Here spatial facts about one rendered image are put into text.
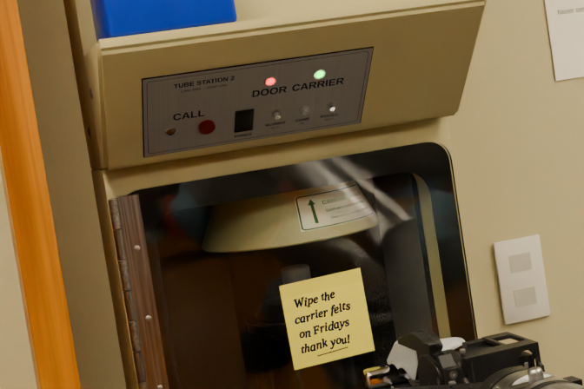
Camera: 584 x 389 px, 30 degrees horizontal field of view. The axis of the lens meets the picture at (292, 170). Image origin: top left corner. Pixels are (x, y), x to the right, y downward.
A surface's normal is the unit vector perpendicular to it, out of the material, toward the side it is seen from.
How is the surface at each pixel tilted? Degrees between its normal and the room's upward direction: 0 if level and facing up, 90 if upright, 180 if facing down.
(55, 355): 90
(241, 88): 135
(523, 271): 90
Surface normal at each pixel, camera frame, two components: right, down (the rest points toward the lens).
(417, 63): 0.29, 0.70
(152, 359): 0.26, 0.01
